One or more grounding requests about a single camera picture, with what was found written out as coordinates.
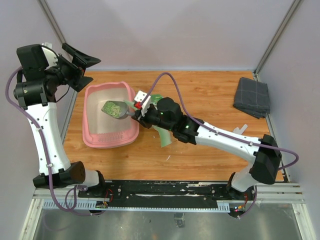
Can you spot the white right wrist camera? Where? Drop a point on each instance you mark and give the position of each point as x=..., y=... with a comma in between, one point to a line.
x=142, y=101

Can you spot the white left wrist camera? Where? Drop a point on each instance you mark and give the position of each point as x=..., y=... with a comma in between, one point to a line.
x=50, y=54

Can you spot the grey metal scoop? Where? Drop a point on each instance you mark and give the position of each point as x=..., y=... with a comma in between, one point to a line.
x=125, y=110

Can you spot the pink litter box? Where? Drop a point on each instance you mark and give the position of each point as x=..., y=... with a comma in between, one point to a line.
x=100, y=130

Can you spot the folded dark grey cloth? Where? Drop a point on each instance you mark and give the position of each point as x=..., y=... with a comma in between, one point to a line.
x=252, y=97

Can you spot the green cat litter pellets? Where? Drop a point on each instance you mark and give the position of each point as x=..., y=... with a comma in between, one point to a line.
x=111, y=109

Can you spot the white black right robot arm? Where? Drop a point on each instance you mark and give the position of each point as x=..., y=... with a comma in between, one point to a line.
x=262, y=154

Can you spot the white plastic bag clip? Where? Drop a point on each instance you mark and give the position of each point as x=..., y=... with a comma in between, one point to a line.
x=240, y=130

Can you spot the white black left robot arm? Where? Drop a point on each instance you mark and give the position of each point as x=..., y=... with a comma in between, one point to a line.
x=42, y=72

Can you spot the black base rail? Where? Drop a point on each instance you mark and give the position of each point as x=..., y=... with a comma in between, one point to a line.
x=167, y=194

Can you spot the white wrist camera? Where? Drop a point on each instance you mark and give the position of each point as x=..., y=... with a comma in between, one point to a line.
x=50, y=54
x=142, y=101

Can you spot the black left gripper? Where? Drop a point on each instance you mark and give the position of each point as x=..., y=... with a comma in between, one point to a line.
x=76, y=82

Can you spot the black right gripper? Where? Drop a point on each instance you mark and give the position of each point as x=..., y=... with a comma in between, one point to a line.
x=143, y=121

